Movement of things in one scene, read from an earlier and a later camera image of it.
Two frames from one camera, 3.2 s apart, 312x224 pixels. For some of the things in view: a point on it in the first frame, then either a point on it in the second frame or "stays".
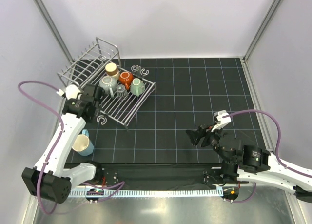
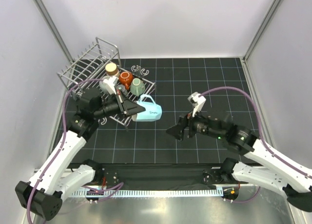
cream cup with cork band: (111, 69) stays
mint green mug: (137, 87) stays
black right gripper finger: (195, 135) -> (177, 130)
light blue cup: (82, 144) -> (153, 112)
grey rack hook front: (104, 119) stays
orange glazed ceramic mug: (126, 78) stays
